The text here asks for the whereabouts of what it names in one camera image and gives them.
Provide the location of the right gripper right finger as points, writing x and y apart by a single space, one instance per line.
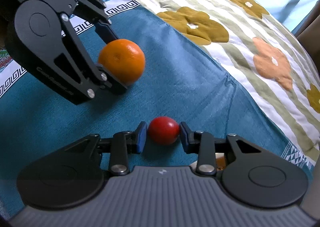
200 143

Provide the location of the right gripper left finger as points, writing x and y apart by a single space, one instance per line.
124 143

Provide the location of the brown curtain right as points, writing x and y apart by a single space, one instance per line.
308 35

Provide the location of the floral quilt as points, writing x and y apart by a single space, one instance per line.
263 56

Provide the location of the cream yellow plate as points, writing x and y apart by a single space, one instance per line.
220 162

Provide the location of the blue patterned cloth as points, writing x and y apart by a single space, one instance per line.
180 80

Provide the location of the large orange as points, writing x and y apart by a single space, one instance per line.
124 59

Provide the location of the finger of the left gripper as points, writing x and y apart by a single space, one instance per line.
82 76
93 11

